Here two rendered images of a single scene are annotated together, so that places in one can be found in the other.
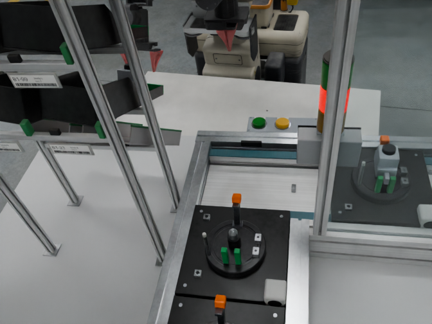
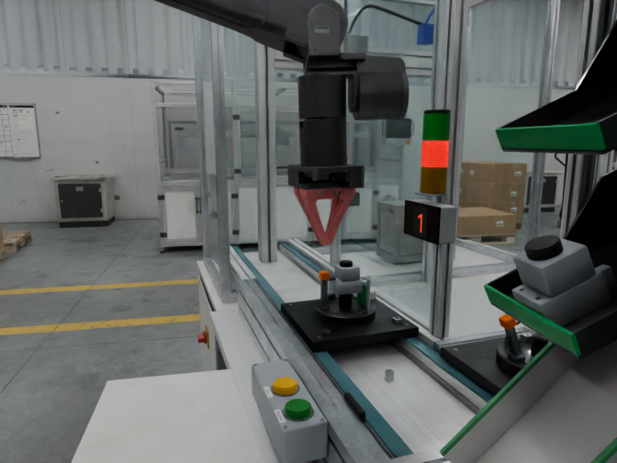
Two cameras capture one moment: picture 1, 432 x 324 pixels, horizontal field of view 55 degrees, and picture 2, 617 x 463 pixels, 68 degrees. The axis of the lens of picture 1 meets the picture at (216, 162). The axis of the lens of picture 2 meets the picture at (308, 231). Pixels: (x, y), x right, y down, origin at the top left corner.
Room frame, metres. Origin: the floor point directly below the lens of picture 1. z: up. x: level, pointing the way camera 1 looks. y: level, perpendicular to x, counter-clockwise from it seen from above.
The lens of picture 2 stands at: (1.27, 0.37, 1.35)
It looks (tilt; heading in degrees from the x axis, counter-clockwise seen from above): 11 degrees down; 235
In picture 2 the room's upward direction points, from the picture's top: straight up
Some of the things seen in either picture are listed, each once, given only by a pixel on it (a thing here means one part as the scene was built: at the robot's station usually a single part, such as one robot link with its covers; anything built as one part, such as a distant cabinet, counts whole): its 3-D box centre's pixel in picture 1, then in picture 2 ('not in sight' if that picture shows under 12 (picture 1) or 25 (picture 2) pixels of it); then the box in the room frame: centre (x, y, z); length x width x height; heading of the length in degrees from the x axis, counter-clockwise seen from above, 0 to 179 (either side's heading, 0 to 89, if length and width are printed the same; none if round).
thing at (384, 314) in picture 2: not in sight; (344, 318); (0.63, -0.40, 0.96); 0.24 x 0.24 x 0.02; 74
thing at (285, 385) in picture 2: (282, 124); (285, 388); (0.90, -0.22, 0.96); 0.04 x 0.04 x 0.02
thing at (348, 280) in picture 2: not in sight; (350, 276); (0.62, -0.40, 1.06); 0.08 x 0.04 x 0.07; 163
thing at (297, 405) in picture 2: (259, 123); (297, 411); (0.92, -0.15, 0.96); 0.04 x 0.04 x 0.02
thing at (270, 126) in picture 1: (282, 131); (285, 405); (0.90, -0.22, 0.93); 0.21 x 0.07 x 0.06; 74
